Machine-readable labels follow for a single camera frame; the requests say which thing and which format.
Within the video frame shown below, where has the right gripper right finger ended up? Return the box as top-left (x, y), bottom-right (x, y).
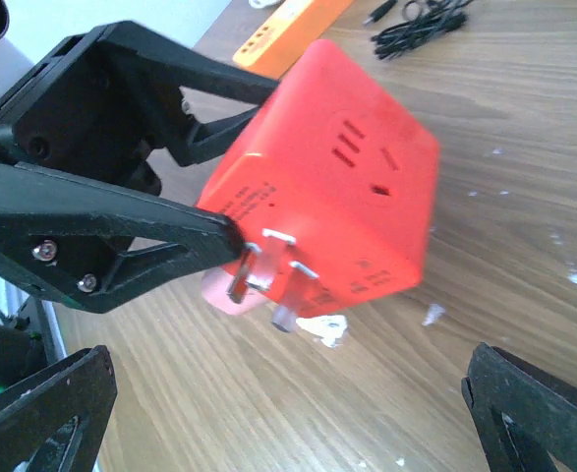
top-left (461, 343), bottom-right (577, 471)

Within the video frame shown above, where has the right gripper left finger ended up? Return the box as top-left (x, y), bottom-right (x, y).
top-left (0, 345), bottom-right (117, 471)

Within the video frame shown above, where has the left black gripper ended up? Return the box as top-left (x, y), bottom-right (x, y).
top-left (0, 21), bottom-right (279, 314)

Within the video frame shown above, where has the red cube socket adapter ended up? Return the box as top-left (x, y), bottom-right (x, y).
top-left (198, 39), bottom-right (439, 318)

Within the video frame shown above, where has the orange power strip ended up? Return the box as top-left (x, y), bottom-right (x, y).
top-left (232, 0), bottom-right (353, 79)

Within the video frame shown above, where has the white debris piece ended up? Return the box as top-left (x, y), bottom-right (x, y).
top-left (297, 315), bottom-right (348, 348)

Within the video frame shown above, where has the black adapter cable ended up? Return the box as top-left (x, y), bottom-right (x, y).
top-left (363, 0), bottom-right (471, 61)

